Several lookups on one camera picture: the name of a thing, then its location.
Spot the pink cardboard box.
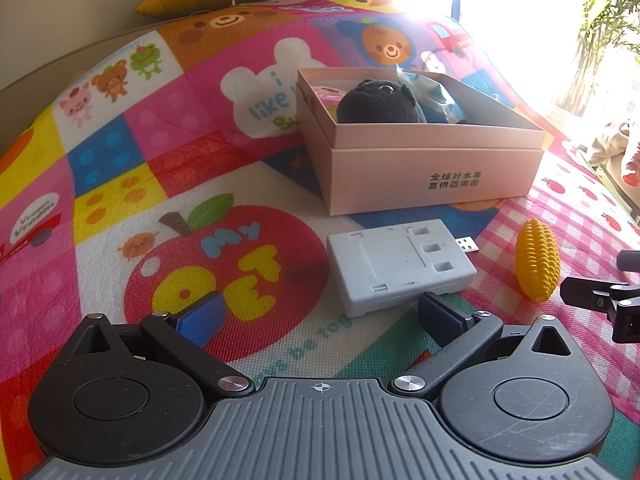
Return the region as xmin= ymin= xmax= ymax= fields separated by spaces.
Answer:
xmin=295 ymin=66 xmax=546 ymax=217

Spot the beige cloth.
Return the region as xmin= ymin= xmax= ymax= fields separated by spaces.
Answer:
xmin=590 ymin=120 xmax=640 ymax=171

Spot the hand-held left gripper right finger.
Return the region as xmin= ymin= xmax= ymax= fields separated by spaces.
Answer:
xmin=389 ymin=292 xmax=583 ymax=401

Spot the colourful cartoon printed mat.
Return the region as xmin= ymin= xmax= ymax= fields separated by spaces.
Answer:
xmin=0 ymin=0 xmax=640 ymax=461

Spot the blue and white plastic packet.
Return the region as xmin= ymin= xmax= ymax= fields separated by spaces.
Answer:
xmin=395 ymin=64 xmax=471 ymax=125

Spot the green potted plant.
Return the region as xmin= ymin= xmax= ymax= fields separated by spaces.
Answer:
xmin=565 ymin=0 xmax=640 ymax=113

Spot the yellow toy corn cob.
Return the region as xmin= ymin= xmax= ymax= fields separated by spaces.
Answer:
xmin=515 ymin=219 xmax=562 ymax=303

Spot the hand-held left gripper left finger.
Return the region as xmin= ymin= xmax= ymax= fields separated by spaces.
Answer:
xmin=55 ymin=292 xmax=256 ymax=398

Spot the black plush toy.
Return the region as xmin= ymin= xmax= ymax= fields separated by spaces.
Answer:
xmin=336 ymin=78 xmax=428 ymax=125

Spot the grey plastic box with plug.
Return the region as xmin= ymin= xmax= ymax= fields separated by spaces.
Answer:
xmin=326 ymin=220 xmax=482 ymax=319

